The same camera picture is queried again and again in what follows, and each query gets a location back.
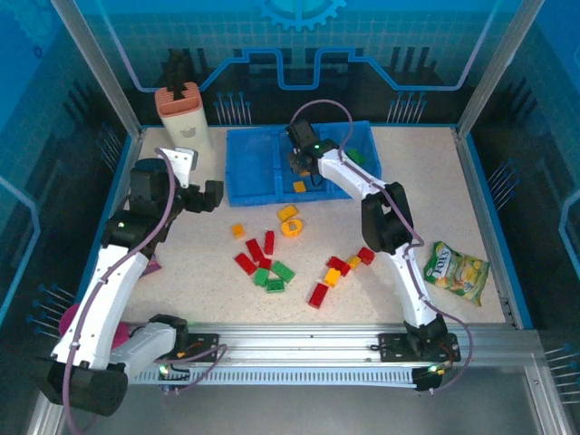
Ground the yellow round lego with hole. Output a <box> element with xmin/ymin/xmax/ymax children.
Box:
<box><xmin>279</xmin><ymin>218</ymin><xmax>304</xmax><ymax>239</ymax></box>

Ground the beige holder with orange top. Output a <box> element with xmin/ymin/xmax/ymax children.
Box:
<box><xmin>153</xmin><ymin>82</ymin><xmax>215</xmax><ymax>158</ymax></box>

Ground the small pink sponge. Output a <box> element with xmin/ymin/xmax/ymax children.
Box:
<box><xmin>112</xmin><ymin>319</ymin><xmax>132</xmax><ymax>348</ymax></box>

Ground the large pink sponge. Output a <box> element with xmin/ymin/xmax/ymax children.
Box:
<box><xmin>61</xmin><ymin>304</ymin><xmax>82</xmax><ymax>336</ymax></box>

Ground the black control board with LED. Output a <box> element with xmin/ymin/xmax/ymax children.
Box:
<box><xmin>156</xmin><ymin>355</ymin><xmax>191</xmax><ymax>395</ymax></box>
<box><xmin>412</xmin><ymin>362</ymin><xmax>450</xmax><ymax>395</ymax></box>

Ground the green yellow candy bag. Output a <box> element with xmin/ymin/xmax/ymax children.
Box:
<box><xmin>423</xmin><ymin>240</ymin><xmax>491</xmax><ymax>308</ymax></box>

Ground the aluminium table side rail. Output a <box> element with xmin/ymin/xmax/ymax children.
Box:
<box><xmin>76</xmin><ymin>130</ymin><xmax>146</xmax><ymax>314</ymax></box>
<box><xmin>452</xmin><ymin>129</ymin><xmax>534</xmax><ymax>330</ymax></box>

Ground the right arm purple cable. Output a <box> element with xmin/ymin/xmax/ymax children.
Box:
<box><xmin>292</xmin><ymin>98</ymin><xmax>475</xmax><ymax>395</ymax></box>

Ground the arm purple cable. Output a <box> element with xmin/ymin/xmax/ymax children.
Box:
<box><xmin>63</xmin><ymin>147</ymin><xmax>227</xmax><ymax>435</ymax></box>
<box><xmin>292</xmin><ymin>98</ymin><xmax>475</xmax><ymax>395</ymax></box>

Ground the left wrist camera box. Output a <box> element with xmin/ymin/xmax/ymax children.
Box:
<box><xmin>156</xmin><ymin>147</ymin><xmax>199</xmax><ymax>189</ymax></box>

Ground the black utensil handle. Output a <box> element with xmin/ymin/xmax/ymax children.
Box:
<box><xmin>168</xmin><ymin>61</ymin><xmax>191</xmax><ymax>102</ymax></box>

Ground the aluminium frame post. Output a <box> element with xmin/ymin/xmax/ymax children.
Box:
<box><xmin>49</xmin><ymin>0</ymin><xmax>147</xmax><ymax>140</ymax></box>
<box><xmin>454</xmin><ymin>0</ymin><xmax>547</xmax><ymax>141</ymax></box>

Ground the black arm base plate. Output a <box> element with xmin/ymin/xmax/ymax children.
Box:
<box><xmin>176</xmin><ymin>333</ymin><xmax>221</xmax><ymax>363</ymax></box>
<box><xmin>378</xmin><ymin>333</ymin><xmax>462</xmax><ymax>363</ymax></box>

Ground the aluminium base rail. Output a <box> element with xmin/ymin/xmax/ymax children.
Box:
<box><xmin>126</xmin><ymin>322</ymin><xmax>538</xmax><ymax>366</ymax></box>

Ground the slotted cable duct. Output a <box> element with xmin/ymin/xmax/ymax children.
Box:
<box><xmin>135</xmin><ymin>367</ymin><xmax>418</xmax><ymax>387</ymax></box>

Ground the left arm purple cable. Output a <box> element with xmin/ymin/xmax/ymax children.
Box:
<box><xmin>63</xmin><ymin>147</ymin><xmax>227</xmax><ymax>435</ymax></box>

